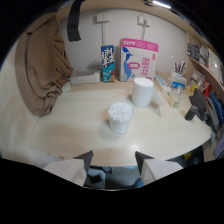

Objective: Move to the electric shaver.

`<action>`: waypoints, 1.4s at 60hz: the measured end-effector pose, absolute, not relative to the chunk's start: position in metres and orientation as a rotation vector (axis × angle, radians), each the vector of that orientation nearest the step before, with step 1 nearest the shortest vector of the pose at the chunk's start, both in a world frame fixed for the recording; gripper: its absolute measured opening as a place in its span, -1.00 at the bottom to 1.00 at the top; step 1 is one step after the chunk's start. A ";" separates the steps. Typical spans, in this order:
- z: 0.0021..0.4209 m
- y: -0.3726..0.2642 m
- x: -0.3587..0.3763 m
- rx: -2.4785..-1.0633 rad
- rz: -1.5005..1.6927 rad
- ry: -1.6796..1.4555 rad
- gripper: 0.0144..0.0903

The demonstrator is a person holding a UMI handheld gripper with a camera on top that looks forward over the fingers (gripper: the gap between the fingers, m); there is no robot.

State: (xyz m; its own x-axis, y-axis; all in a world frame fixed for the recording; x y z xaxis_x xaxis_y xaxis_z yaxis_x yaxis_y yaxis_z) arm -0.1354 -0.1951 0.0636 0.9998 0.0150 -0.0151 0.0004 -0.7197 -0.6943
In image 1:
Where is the blue drink carton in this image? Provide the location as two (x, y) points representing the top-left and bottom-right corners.
(100, 44), (116, 83)

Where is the black electric shaver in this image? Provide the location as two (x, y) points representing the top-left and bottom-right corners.
(184, 88), (212, 122)

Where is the white and blue flat box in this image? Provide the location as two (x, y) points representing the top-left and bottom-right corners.
(153, 73), (173, 95)

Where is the black hanging strap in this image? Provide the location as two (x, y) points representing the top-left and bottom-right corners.
(66, 0), (87, 43)

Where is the white pen holder box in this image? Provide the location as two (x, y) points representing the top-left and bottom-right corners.
(168, 71), (188, 90)

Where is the brown curtain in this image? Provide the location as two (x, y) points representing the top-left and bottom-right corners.
(14, 15), (74, 118)

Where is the pink and white box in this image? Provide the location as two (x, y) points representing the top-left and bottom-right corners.
(119, 37), (160, 83)

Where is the white tissue pack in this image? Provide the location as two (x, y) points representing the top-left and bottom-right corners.
(69, 69), (102, 85)

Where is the white wall socket with plug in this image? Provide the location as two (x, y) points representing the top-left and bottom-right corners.
(137, 15), (152, 28)

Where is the white tissue roll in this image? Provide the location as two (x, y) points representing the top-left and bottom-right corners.
(131, 77), (155, 108)

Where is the clear cotton swab tub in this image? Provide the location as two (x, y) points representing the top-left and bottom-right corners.
(106, 100), (134, 135)

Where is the small clear glass bottle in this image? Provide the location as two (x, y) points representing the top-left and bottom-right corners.
(168, 85), (184, 109)

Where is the wooden shelf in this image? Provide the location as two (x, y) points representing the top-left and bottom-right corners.
(184, 31), (224, 101)

